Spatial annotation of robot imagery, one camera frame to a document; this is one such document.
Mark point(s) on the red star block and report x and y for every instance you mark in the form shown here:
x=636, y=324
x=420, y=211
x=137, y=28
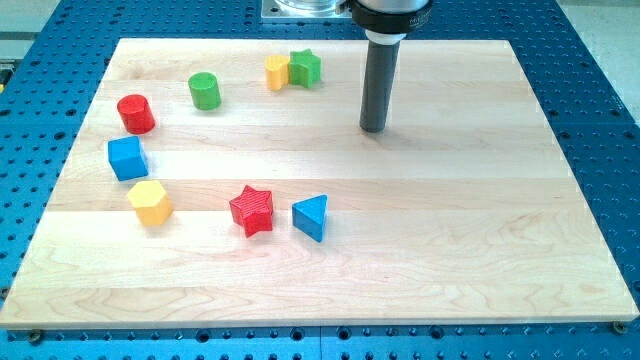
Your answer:
x=253, y=210

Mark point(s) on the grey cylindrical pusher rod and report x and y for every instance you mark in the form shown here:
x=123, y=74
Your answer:
x=381, y=60

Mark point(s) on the blue triangle block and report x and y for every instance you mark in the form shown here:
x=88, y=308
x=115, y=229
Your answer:
x=309, y=216

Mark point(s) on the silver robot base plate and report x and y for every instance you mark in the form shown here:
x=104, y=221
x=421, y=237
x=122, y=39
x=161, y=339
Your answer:
x=304, y=9

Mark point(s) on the blue cube block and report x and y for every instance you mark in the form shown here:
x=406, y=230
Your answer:
x=127, y=158

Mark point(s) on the yellow hexagon block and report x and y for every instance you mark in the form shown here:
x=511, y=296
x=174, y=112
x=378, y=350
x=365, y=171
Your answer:
x=151, y=202

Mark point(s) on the board clamp screw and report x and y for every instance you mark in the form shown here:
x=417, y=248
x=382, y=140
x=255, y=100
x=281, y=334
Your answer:
x=34, y=336
x=619, y=328

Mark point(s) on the green star block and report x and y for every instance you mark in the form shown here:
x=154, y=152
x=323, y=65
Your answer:
x=304, y=68

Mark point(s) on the red cylinder block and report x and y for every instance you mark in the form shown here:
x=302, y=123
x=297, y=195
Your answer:
x=135, y=113

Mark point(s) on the left board clamp screw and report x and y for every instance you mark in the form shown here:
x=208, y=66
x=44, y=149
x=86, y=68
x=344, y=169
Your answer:
x=34, y=336

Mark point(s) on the yellow heart block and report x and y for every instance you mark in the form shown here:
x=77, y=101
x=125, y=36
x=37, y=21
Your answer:
x=277, y=71

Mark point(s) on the right board clamp screw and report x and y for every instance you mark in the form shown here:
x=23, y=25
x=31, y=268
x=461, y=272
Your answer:
x=619, y=328

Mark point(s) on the light wooden board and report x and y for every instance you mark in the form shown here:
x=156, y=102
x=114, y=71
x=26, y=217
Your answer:
x=227, y=183

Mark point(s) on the black robot arm flange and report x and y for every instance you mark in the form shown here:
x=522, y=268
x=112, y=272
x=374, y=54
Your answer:
x=387, y=16

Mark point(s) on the green cylinder block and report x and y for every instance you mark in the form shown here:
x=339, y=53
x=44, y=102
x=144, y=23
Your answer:
x=204, y=90

